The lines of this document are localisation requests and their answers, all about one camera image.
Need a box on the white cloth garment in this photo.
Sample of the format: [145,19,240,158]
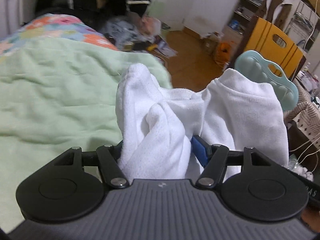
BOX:
[116,64,289,180]

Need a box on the light green quilt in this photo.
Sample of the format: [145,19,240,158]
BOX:
[1,37,172,232]

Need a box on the patterned storage basket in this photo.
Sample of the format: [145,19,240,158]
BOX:
[284,79,319,166]

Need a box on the white wardrobe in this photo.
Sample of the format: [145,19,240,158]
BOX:
[148,0,238,34]

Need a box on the white cable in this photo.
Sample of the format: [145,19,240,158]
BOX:
[288,24,320,165]

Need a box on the yellow folding stool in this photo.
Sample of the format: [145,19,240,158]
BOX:
[244,17,305,78]

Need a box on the floral bed sheet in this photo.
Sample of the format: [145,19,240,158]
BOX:
[1,14,116,57]

